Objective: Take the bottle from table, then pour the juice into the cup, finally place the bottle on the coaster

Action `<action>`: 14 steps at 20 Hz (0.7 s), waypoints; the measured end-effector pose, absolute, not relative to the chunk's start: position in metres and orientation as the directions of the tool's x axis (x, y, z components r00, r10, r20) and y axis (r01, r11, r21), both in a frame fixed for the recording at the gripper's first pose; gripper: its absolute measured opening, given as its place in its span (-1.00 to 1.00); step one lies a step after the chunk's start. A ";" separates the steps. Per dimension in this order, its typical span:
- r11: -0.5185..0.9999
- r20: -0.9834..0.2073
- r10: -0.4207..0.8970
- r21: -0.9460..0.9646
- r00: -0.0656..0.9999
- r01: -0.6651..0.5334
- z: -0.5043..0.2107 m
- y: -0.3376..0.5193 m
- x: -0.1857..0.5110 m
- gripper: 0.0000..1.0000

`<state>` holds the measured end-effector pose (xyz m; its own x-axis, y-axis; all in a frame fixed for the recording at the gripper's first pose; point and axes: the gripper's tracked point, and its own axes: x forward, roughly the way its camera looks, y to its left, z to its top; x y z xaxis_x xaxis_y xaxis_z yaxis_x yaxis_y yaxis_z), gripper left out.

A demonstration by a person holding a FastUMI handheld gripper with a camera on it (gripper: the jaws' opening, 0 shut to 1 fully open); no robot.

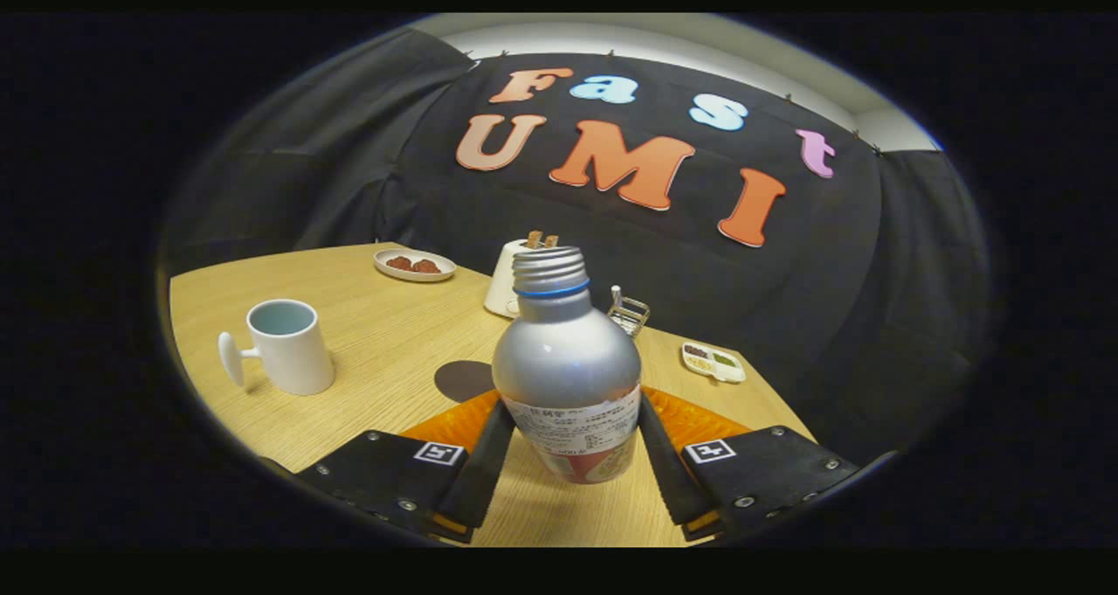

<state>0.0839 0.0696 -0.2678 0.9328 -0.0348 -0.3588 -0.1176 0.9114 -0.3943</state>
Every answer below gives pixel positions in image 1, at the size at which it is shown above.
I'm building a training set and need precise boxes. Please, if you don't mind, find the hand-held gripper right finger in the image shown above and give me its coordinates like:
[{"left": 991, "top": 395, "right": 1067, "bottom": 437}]
[{"left": 638, "top": 387, "right": 861, "bottom": 542}]

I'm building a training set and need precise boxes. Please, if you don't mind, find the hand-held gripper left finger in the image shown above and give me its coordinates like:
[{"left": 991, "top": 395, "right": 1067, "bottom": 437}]
[{"left": 297, "top": 390, "right": 516, "bottom": 545}]

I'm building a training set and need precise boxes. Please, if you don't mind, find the dark brown round coaster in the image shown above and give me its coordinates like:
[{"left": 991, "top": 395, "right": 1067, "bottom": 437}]
[{"left": 434, "top": 360, "right": 499, "bottom": 403}]

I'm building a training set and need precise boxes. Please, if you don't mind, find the silver bottle with label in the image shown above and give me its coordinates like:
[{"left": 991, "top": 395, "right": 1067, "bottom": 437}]
[{"left": 492, "top": 246, "right": 643, "bottom": 485}]

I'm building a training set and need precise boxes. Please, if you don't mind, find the white cup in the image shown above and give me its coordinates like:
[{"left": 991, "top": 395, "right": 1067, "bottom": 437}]
[{"left": 217, "top": 299, "right": 336, "bottom": 396}]

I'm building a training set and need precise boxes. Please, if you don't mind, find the white divided dish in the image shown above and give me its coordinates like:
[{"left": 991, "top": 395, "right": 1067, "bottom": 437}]
[{"left": 680, "top": 342, "right": 747, "bottom": 384}]

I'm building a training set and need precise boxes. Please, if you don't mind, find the wooden table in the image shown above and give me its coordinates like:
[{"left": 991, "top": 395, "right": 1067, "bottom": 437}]
[{"left": 169, "top": 243, "right": 818, "bottom": 548}]

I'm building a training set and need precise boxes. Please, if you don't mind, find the white toaster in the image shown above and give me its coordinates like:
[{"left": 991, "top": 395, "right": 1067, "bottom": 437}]
[{"left": 483, "top": 239, "right": 547, "bottom": 319}]

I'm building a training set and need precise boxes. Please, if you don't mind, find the white round plate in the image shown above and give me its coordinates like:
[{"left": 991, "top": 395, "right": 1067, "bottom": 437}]
[{"left": 374, "top": 248, "right": 457, "bottom": 282}]

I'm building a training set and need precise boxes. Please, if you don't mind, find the wire utensil holder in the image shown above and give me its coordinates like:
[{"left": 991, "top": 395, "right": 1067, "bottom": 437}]
[{"left": 607, "top": 286, "right": 652, "bottom": 338}]

